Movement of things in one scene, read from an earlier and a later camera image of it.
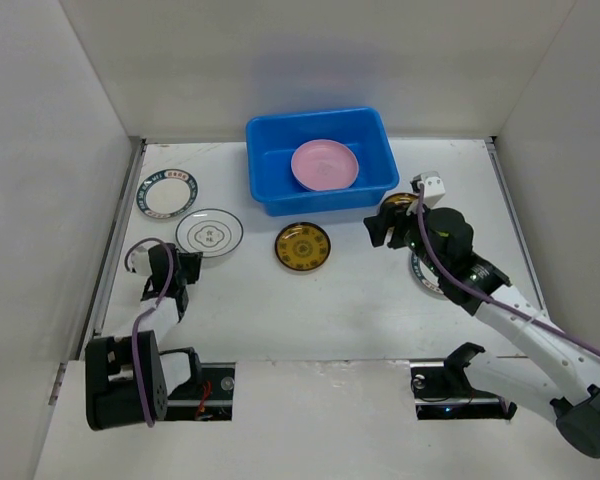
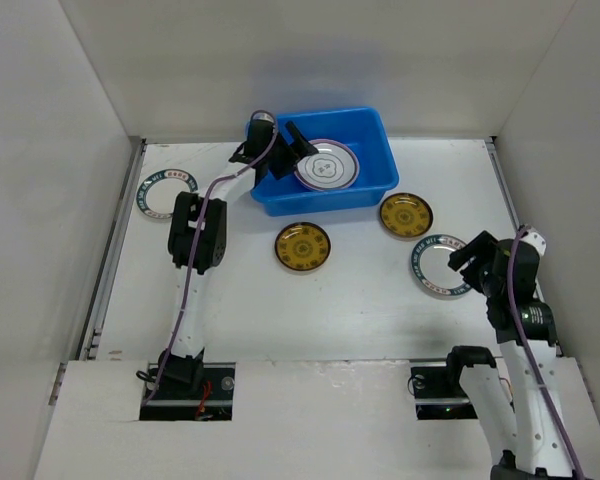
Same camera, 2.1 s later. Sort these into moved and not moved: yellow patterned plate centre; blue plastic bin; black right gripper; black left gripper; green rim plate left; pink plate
Moved: black left gripper; black right gripper
Not moved: yellow patterned plate centre; pink plate; green rim plate left; blue plastic bin
